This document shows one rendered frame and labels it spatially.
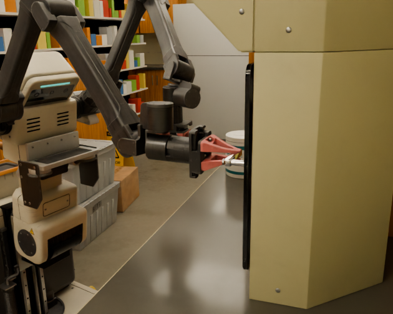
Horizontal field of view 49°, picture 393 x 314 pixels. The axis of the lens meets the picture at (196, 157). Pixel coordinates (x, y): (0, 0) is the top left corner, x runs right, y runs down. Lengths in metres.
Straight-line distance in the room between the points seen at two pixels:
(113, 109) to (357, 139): 0.52
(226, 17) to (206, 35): 5.13
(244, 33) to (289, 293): 0.48
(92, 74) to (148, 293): 0.50
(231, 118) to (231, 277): 5.01
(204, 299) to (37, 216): 0.89
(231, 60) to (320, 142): 5.08
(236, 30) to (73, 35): 0.46
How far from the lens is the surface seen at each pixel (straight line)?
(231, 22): 0.76
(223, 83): 5.86
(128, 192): 3.79
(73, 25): 1.11
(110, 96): 1.01
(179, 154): 0.91
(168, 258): 1.04
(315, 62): 0.74
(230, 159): 0.84
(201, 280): 0.95
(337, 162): 0.80
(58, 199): 1.68
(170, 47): 1.34
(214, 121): 5.98
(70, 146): 1.64
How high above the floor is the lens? 1.44
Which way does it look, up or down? 16 degrees down
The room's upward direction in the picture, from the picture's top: 1 degrees counter-clockwise
